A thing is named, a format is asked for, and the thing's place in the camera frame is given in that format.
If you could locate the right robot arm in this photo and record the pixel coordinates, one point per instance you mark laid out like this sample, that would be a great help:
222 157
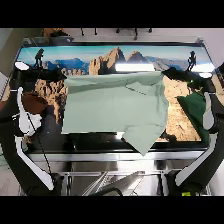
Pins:
200 166

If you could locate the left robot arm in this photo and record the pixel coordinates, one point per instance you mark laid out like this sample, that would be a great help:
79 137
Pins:
25 163

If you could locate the pale green T-shirt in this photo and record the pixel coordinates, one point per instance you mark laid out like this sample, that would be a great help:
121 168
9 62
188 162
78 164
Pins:
113 106

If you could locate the white garment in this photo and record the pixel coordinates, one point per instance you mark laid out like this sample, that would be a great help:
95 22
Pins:
34 121

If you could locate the brown garment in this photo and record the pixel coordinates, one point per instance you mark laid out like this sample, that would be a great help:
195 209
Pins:
33 101

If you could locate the dark green garment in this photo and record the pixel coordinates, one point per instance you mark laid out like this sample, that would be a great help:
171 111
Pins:
195 110

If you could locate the silver frame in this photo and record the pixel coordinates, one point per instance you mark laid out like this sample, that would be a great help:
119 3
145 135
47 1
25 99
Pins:
110 156

